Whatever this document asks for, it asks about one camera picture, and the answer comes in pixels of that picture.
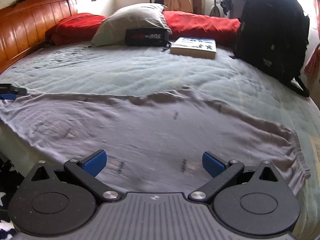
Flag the orange patterned curtain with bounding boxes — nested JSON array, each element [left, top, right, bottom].
[[304, 42, 320, 80]]

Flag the grey pants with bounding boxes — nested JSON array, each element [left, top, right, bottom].
[[0, 86, 312, 197]]

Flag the red crumpled blanket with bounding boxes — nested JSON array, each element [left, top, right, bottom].
[[162, 10, 242, 47]]

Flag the black backpack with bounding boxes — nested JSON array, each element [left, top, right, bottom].
[[232, 0, 310, 97]]

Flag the black star print clothing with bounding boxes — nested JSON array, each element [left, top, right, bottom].
[[0, 152, 25, 240]]

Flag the brown cardboard boxes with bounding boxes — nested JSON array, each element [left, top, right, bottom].
[[164, 0, 207, 14]]

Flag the red folded quilt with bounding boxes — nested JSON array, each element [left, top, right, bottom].
[[45, 12, 108, 47]]

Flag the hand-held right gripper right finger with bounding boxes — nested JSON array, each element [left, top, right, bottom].
[[187, 151, 279, 204]]

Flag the black zip pouch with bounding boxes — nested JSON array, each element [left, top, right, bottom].
[[125, 27, 172, 49]]

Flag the wooden headboard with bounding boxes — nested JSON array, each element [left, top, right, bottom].
[[0, 0, 78, 74]]

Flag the thick paperback book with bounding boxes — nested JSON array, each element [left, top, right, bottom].
[[170, 37, 217, 60]]

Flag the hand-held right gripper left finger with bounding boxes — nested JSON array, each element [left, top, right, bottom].
[[30, 150, 122, 204]]

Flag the grey green pillow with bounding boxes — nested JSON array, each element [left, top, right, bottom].
[[90, 3, 173, 48]]

